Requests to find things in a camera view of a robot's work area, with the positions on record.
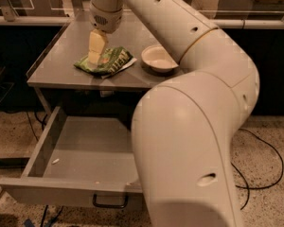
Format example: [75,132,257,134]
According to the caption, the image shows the black floor cable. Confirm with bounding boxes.
[231,128,284,211]

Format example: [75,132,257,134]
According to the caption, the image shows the black drawer handle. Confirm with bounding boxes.
[92,194,129,209]

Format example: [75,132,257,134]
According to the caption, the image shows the grey cabinet table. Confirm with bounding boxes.
[26,9,193,118]

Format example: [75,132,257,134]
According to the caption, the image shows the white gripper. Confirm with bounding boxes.
[88,3,123,64]

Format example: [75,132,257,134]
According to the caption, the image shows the grey open drawer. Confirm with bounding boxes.
[0,107,144,210]

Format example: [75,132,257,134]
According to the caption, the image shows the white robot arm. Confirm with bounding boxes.
[91,0,259,227]

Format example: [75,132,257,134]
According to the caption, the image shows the green jalapeno chip bag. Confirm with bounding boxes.
[74,46,136,79]

